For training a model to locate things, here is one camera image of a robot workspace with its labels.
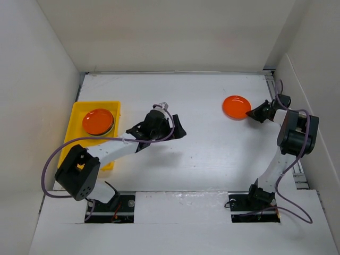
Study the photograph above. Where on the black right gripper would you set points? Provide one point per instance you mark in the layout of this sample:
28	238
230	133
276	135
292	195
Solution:
255	112

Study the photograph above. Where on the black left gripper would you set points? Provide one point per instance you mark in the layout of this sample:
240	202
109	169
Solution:
178	132

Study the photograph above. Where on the orange plate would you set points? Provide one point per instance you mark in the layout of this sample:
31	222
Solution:
98	122
236	107

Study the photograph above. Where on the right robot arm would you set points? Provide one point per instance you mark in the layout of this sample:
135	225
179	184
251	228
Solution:
297	137

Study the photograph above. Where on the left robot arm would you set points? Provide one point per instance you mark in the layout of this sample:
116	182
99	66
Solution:
78	172

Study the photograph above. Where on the yellow plastic bin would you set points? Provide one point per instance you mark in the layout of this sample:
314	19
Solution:
75	130

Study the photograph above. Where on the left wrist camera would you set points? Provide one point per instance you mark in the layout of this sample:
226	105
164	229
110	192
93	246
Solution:
163	105

